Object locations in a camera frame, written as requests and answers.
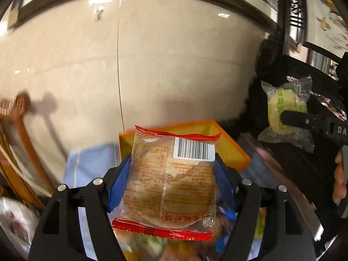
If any green pastry packet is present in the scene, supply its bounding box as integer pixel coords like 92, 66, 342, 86
258, 75, 315, 153

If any orange cardboard box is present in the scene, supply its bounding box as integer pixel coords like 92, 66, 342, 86
118, 119, 252, 175

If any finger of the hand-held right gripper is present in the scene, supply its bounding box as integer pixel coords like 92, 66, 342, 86
280, 109, 331, 136

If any framed floral painting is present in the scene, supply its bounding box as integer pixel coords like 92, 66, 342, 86
302, 0, 348, 57

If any person's right hand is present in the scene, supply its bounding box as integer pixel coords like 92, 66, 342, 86
332, 151, 348, 204

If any carved wooden chair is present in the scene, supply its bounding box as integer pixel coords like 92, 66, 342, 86
0, 92, 56, 210

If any red-edged rice cake packet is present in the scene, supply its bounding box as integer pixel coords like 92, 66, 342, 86
112, 125, 221, 242

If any white plastic bag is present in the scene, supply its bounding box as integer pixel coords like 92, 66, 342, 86
0, 197, 41, 253

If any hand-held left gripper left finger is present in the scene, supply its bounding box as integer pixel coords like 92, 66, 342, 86
28, 154, 134, 261

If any pile of assorted snack packets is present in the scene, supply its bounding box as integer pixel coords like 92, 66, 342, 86
114, 207, 268, 261

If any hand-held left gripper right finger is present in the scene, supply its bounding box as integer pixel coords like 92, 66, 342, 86
215, 152, 318, 261

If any light blue checked cloth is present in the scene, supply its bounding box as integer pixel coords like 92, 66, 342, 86
64, 141, 128, 261

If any dark wooden lattice screen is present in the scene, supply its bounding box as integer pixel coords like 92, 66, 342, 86
277, 0, 309, 57

